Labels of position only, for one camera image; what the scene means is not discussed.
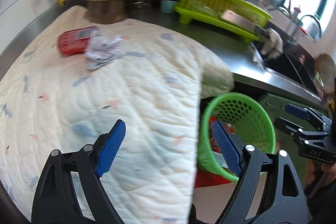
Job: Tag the cleaver knife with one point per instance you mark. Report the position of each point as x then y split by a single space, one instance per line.
244 23

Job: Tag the steel pot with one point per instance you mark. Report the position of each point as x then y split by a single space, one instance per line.
106 11

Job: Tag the green mesh trash basket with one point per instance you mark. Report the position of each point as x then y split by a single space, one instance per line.
250 121

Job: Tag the steel sink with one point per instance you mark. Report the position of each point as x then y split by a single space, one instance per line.
290 68

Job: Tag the teal cup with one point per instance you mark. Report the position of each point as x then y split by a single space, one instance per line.
167 7

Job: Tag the crumpled silver foil wrapper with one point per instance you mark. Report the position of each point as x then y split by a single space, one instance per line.
101 49

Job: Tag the person's right hand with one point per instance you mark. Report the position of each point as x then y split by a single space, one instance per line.
311 170

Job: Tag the white dish rag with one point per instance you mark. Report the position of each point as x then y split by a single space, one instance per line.
272 44

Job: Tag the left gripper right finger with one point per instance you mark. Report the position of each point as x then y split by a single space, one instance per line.
282 200

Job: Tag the sink faucet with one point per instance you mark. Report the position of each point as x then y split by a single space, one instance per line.
311 26

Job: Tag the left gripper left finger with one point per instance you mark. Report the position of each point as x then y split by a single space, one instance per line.
55 199

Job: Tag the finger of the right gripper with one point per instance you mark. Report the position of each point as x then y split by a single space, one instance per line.
312 116
288 127

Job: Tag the red and white carton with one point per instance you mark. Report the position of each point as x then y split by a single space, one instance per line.
75 41

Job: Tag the white quilted cloth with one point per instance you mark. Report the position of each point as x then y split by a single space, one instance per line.
154 84

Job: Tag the green dish rack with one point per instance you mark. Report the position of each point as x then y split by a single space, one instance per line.
209 11

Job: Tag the red plastic pizza cup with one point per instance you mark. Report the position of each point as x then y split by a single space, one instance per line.
220 133

